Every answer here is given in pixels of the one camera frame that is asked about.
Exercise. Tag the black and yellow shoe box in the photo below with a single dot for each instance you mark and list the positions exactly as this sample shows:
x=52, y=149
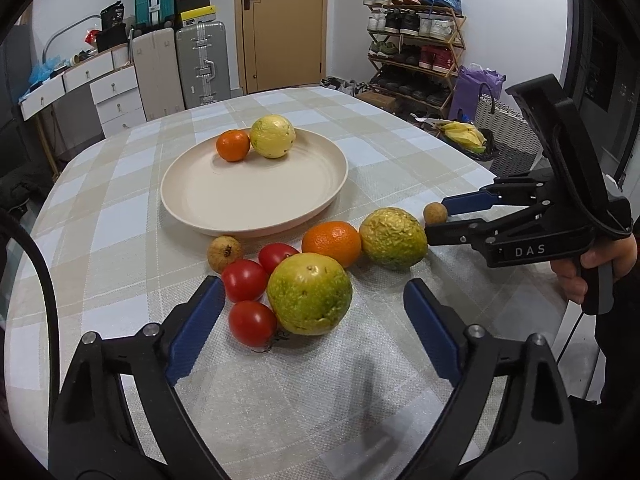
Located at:
x=197, y=14

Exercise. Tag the wrinkled green round fruit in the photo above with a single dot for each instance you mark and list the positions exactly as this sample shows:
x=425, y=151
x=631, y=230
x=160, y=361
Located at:
x=392, y=238

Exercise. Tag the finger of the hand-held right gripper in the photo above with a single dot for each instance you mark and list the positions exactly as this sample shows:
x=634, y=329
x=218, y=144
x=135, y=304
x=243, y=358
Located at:
x=450, y=233
x=467, y=202

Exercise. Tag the small orange mandarin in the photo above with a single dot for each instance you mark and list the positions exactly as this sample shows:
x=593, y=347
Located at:
x=232, y=146

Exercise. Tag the red tomato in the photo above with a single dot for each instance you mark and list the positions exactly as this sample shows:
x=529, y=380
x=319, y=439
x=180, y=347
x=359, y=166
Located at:
x=244, y=280
x=251, y=322
x=275, y=256

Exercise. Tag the curved grey pipe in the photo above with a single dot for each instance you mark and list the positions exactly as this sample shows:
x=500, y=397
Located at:
x=60, y=35

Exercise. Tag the brown longan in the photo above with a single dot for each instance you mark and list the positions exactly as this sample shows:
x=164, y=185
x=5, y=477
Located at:
x=225, y=254
x=434, y=212

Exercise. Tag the blue plastic bag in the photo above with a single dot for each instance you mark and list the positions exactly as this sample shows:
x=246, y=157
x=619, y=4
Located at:
x=42, y=72

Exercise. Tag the black jacket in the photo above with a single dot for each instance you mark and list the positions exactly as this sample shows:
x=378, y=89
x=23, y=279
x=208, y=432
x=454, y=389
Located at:
x=20, y=187

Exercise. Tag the group of loose shoes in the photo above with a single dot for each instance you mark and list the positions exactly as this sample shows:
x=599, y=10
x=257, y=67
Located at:
x=342, y=85

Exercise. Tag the silver suitcase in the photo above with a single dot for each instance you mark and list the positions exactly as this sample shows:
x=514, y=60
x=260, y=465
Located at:
x=192, y=75

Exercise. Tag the wooden shoe rack with shoes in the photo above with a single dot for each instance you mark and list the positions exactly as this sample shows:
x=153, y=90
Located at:
x=410, y=22

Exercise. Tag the white woven bag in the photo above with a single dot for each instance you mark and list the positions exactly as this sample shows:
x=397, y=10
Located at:
x=505, y=130

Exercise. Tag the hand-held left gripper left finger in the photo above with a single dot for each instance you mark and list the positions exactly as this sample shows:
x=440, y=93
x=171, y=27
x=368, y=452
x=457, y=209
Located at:
x=197, y=320

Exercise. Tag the beige suitcase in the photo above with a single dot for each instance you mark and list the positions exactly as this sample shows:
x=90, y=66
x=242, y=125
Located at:
x=157, y=75

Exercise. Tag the black bag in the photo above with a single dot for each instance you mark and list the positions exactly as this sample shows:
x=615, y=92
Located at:
x=112, y=22

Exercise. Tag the yellow round fruit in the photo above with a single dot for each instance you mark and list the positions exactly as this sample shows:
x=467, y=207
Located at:
x=272, y=137

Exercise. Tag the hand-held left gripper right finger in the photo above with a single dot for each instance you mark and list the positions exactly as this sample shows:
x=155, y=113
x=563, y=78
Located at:
x=430, y=330

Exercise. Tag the large orange mandarin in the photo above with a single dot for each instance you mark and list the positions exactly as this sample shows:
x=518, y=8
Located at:
x=332, y=244

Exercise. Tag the beige round plate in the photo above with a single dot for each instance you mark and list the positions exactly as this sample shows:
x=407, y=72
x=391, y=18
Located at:
x=250, y=190

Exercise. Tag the white drawer desk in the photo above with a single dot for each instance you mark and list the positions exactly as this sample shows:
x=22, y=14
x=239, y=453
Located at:
x=117, y=90

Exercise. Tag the purple bag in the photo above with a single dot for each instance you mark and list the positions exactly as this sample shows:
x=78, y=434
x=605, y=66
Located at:
x=475, y=85

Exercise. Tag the wooden door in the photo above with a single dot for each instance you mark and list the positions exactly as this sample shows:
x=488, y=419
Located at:
x=285, y=40

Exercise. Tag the person's right hand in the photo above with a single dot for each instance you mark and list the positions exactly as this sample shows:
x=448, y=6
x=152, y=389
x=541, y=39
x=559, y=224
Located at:
x=567, y=280

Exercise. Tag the yellow-green round fruit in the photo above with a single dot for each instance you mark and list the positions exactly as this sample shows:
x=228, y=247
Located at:
x=309, y=294

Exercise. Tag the small red packet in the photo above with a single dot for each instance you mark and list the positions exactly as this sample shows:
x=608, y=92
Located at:
x=93, y=36

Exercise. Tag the cardboard box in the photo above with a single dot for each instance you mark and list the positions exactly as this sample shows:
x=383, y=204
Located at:
x=377, y=101

